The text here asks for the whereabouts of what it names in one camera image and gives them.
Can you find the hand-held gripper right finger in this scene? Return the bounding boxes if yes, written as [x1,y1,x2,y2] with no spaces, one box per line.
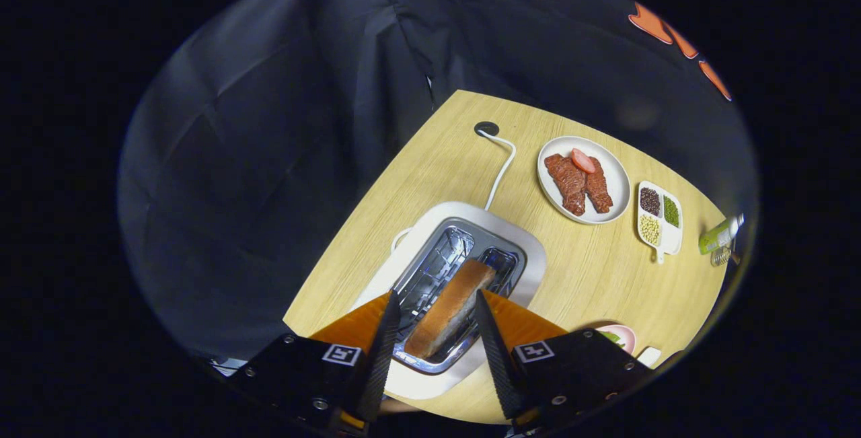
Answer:
[474,290,653,433]

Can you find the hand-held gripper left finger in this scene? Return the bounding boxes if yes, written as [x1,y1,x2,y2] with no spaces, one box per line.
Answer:
[232,290,402,435]

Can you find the toasted bread slice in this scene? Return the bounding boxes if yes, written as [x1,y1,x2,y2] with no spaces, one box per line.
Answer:
[404,260,497,360]

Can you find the white toaster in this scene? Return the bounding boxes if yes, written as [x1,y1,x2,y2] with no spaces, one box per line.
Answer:
[350,201,547,400]

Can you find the pink plate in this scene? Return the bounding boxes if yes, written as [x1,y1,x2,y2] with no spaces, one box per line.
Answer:
[595,324,636,355]

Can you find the brown meat piece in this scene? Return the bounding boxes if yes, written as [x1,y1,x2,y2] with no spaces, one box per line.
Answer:
[584,155,614,214]
[544,153,587,217]

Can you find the white divided dish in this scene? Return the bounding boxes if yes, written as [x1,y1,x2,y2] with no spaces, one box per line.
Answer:
[636,180,684,265]

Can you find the round white plate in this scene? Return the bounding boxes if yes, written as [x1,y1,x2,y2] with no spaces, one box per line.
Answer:
[537,136,631,225]

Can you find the silver bottle with green label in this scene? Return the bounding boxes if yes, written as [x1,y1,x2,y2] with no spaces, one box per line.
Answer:
[698,214,745,255]

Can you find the white toaster cable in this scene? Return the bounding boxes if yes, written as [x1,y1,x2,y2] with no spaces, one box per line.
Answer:
[390,130,517,254]

